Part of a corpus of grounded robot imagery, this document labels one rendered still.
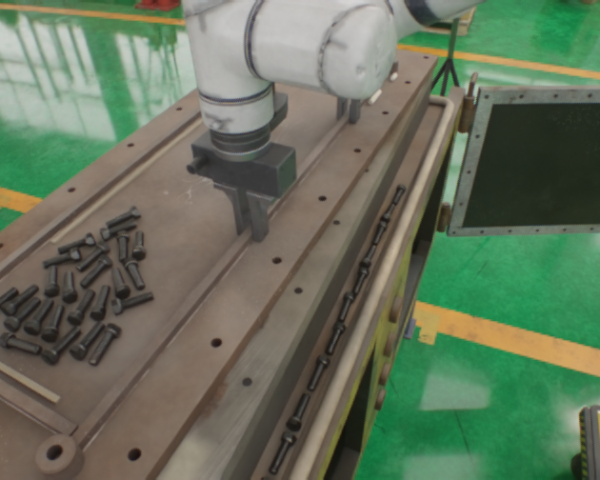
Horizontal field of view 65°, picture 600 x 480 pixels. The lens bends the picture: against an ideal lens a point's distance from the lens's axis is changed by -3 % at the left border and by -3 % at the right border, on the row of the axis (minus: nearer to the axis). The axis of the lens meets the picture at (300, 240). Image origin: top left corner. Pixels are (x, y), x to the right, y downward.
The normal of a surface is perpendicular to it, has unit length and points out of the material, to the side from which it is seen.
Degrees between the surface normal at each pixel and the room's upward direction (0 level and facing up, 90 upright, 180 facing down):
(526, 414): 0
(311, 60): 89
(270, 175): 90
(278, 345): 0
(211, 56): 92
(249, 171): 90
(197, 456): 0
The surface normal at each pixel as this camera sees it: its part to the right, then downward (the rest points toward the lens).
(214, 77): -0.28, 0.68
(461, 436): -0.03, -0.73
